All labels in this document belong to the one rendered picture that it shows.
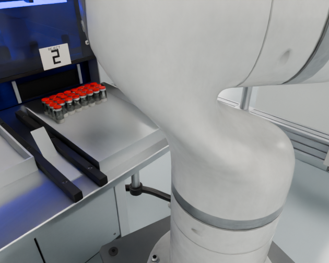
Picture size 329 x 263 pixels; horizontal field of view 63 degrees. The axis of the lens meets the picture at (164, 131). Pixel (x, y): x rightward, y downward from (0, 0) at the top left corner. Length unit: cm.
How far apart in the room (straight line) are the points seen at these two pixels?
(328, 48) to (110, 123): 61
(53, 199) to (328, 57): 48
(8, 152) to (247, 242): 57
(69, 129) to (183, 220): 51
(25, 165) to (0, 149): 13
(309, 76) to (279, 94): 189
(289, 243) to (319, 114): 88
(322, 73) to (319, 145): 126
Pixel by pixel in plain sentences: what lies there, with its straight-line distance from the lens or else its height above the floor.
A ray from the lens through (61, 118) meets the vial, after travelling 77.
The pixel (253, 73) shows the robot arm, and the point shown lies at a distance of 19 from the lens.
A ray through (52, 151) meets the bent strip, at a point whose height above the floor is 89.
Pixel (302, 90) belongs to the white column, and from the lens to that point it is 204.
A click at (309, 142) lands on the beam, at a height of 51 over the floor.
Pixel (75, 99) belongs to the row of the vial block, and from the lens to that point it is 80.
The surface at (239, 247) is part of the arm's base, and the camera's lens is 29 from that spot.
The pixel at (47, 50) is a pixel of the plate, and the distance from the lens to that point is 84.
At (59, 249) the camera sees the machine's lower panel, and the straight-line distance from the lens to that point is 124.
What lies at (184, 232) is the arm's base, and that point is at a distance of 30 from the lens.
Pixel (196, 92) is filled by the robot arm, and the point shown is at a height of 118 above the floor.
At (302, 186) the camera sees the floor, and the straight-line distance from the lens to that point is 202.
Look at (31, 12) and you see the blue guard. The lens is 82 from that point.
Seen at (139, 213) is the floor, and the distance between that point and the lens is 165.
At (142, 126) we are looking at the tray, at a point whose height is 88.
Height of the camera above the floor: 125
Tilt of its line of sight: 32 degrees down
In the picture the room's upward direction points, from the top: straight up
